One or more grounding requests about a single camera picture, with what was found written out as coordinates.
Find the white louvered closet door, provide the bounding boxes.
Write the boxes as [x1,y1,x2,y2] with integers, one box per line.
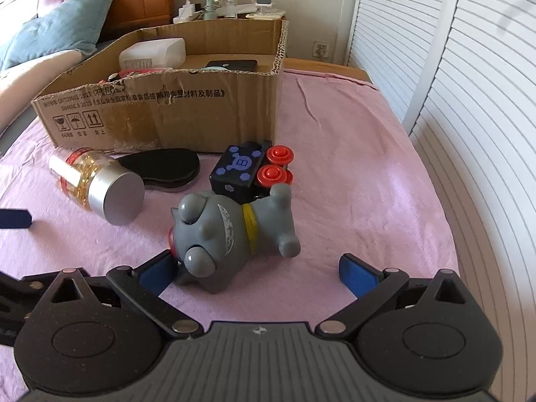
[408,0,536,402]
[345,0,465,135]

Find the white plastic container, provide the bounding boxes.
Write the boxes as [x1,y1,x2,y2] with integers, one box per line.
[119,38,186,71]

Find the dark blue toy train car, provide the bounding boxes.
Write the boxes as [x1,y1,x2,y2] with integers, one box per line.
[209,139,296,202]

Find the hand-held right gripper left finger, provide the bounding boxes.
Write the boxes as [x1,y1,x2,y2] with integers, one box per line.
[23,252,201,338]

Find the large blue pillow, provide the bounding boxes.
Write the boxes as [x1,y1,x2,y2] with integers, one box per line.
[0,0,119,72]

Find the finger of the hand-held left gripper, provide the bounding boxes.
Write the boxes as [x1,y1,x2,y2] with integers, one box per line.
[0,208,32,230]
[0,271,55,299]

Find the brown cardboard box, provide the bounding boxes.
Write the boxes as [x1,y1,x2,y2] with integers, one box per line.
[31,19,289,155]

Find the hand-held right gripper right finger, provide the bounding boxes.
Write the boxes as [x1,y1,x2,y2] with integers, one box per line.
[315,253,469,338]

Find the grey toy figure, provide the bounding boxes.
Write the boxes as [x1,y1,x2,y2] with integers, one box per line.
[170,184,301,294]

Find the black glasses case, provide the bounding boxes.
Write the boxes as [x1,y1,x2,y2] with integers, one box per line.
[117,147,201,193]

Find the golden capsule bottle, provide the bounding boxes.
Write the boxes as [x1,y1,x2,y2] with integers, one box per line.
[48,147,146,227]

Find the pink cloth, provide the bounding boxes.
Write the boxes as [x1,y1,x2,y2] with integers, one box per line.
[0,67,465,402]

